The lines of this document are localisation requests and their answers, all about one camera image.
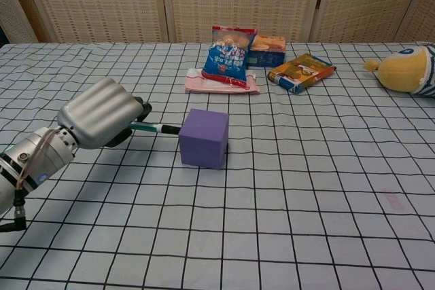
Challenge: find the pink plastic packet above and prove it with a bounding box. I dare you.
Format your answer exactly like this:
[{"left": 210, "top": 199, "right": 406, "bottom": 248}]
[{"left": 185, "top": 68, "right": 262, "bottom": 95}]

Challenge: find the orange snack box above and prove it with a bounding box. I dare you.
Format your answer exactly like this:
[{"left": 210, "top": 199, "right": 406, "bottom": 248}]
[{"left": 267, "top": 53, "right": 337, "bottom": 95}]

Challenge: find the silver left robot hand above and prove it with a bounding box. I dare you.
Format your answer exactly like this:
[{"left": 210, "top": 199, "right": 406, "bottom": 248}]
[{"left": 56, "top": 77, "right": 153, "bottom": 150}]

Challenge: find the woven folding screen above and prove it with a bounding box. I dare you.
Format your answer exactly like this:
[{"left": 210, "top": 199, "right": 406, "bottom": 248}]
[{"left": 0, "top": 0, "right": 435, "bottom": 45}]

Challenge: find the blue snack bag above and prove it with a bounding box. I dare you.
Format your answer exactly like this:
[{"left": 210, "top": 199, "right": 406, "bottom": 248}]
[{"left": 201, "top": 25, "right": 258, "bottom": 88}]

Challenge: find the yellow plush toy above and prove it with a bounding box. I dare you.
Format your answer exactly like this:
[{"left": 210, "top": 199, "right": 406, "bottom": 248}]
[{"left": 364, "top": 43, "right": 435, "bottom": 100}]

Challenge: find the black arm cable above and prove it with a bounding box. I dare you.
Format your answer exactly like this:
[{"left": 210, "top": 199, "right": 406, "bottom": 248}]
[{"left": 0, "top": 187, "right": 27, "bottom": 234}]

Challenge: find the green white marker pen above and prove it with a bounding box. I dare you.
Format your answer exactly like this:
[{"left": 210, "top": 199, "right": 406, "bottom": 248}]
[{"left": 128, "top": 120, "right": 183, "bottom": 137}]

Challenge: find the blue biscuit box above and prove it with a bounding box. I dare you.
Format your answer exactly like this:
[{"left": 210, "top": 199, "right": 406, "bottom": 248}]
[{"left": 245, "top": 34, "right": 287, "bottom": 69}]

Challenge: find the white grid tablecloth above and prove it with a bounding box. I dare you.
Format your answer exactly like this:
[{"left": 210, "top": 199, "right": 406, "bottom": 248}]
[{"left": 0, "top": 41, "right": 435, "bottom": 290}]

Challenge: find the purple foam cube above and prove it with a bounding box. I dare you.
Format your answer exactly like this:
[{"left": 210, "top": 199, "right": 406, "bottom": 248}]
[{"left": 178, "top": 108, "right": 230, "bottom": 171}]

